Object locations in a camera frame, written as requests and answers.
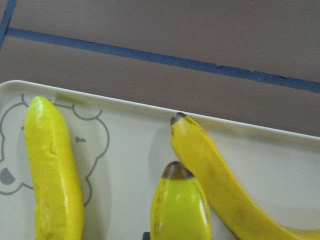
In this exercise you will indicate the large yellow banana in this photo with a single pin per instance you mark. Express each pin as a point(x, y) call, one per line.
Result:
point(243, 218)

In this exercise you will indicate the yellow toy banana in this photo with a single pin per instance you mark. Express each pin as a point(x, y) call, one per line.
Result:
point(59, 211)

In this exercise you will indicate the white bear-print tray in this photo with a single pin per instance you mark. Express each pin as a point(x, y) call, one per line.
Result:
point(122, 148)

